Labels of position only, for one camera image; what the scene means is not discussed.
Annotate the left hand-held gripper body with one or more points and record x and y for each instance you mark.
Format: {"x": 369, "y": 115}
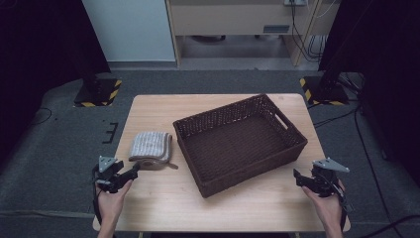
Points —
{"x": 107, "y": 178}

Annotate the white power strip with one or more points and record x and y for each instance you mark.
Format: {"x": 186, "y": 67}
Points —
{"x": 294, "y": 2}

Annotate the brown wicker basket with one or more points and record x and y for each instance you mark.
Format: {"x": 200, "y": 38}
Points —
{"x": 231, "y": 145}

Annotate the grey striped towel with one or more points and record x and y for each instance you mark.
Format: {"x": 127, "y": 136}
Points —
{"x": 150, "y": 145}

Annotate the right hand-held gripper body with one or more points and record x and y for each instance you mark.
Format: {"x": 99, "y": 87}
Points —
{"x": 325, "y": 181}

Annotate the person's left hand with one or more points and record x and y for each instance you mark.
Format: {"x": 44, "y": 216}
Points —
{"x": 110, "y": 205}

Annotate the black stand base yellow stripes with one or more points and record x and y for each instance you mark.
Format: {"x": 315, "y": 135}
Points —
{"x": 325, "y": 92}
{"x": 99, "y": 94}

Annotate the beige cabinet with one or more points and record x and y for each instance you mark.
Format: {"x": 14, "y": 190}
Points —
{"x": 214, "y": 20}

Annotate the person's right hand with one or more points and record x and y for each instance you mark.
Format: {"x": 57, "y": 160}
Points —
{"x": 330, "y": 208}

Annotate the white partition panel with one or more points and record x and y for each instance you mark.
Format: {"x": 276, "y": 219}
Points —
{"x": 132, "y": 29}

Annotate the dark curtain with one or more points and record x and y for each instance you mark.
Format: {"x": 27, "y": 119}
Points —
{"x": 389, "y": 66}
{"x": 33, "y": 49}

